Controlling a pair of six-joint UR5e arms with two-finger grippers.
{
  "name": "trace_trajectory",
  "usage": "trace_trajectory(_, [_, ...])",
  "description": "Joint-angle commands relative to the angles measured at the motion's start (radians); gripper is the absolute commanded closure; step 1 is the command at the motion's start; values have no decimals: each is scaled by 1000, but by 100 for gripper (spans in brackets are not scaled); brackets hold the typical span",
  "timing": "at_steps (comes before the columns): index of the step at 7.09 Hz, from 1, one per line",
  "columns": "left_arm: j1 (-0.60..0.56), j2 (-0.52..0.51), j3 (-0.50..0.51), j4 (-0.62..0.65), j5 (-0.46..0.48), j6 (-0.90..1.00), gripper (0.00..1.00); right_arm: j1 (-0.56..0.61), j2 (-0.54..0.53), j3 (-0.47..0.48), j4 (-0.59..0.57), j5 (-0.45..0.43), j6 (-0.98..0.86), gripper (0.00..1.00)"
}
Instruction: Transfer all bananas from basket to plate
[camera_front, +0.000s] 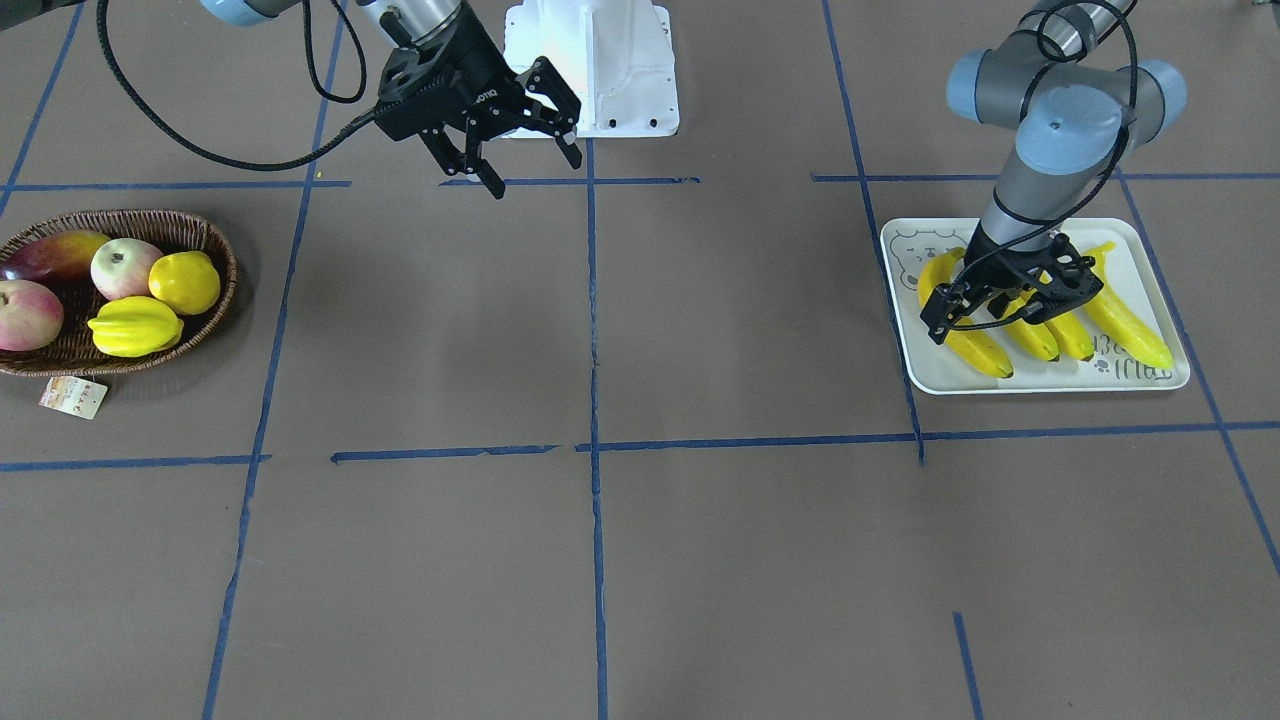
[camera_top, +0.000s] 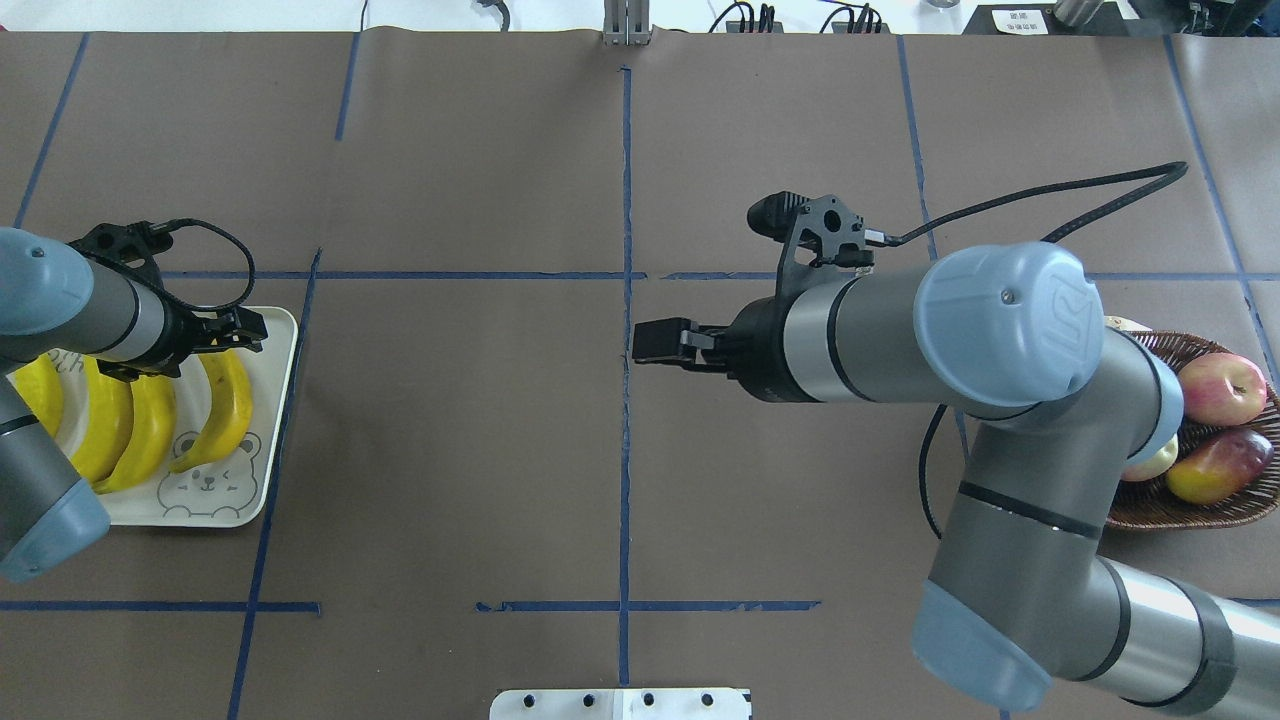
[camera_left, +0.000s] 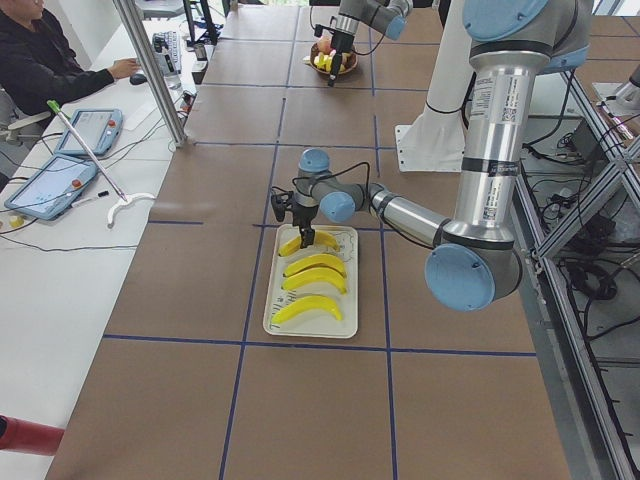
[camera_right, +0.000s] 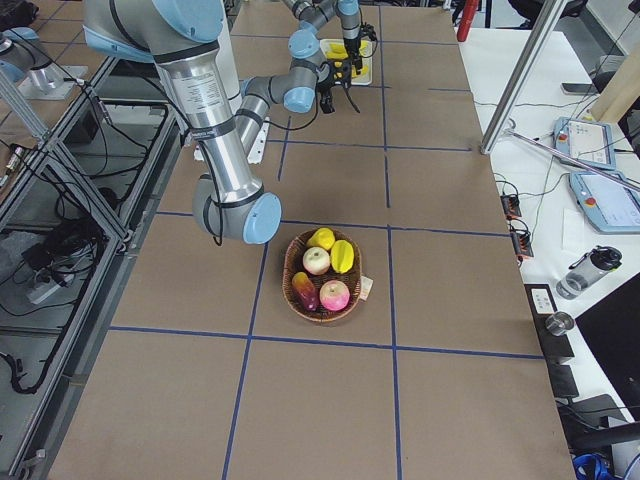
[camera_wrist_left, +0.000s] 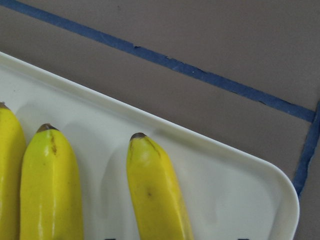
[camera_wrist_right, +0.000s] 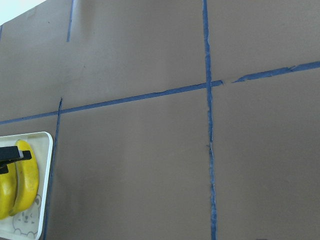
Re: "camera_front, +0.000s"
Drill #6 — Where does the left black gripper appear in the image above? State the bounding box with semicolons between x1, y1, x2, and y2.
920;225;1051;346

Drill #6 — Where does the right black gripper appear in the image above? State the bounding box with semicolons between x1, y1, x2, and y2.
375;26;584;200

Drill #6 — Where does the yellow banana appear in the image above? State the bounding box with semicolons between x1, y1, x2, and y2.
1043;310;1094;363
1004;297;1061;363
1082;241;1175;370
916;247;1014;379

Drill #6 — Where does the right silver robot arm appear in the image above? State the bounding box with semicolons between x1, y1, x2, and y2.
3;1;584;204

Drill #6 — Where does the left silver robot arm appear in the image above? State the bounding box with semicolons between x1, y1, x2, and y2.
922;1;1188;345

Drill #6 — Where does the brown wicker basket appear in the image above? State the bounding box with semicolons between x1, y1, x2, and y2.
1;209;239;377

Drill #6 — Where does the basket paper tag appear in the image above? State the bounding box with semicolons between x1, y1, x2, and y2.
38;375;110;420

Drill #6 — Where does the white bear tray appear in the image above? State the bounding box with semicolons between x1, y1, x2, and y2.
879;218;1190;396

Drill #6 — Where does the yellow pear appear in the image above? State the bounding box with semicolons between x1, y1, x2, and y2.
147;251;221;316

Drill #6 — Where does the pale green pink apple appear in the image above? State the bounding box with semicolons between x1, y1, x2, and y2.
90;237;164;301

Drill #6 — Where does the yellow star fruit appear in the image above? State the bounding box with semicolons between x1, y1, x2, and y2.
87;296;186;357

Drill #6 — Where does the dark red mango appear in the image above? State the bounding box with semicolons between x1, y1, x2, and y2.
1;231;110;287

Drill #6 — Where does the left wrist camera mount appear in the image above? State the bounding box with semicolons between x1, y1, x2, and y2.
1024;232;1105;325

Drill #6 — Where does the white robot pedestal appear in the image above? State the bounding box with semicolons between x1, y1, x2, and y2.
504;1;681;138

